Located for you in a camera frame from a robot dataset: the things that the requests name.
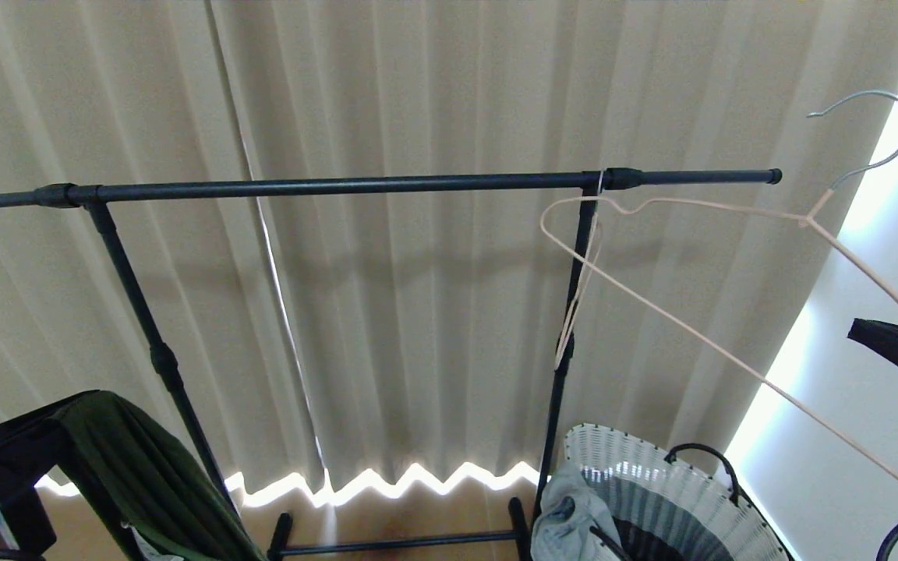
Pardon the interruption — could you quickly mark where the green shirt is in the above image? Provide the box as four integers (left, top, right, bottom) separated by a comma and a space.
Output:
51, 390, 267, 561

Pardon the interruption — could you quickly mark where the pink clothes hanger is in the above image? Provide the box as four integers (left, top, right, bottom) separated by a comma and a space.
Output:
554, 171, 604, 371
540, 90, 898, 507

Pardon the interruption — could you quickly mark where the black clothes rack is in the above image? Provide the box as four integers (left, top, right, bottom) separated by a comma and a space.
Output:
0, 166, 783, 561

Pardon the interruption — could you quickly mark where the white laundry basket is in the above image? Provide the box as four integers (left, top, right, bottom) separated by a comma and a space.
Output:
562, 423, 793, 561

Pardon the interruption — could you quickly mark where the pale grey garment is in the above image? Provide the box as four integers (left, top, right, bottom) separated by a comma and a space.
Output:
531, 464, 625, 561

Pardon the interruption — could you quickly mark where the beige curtain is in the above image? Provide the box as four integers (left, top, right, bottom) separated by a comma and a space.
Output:
0, 0, 898, 507

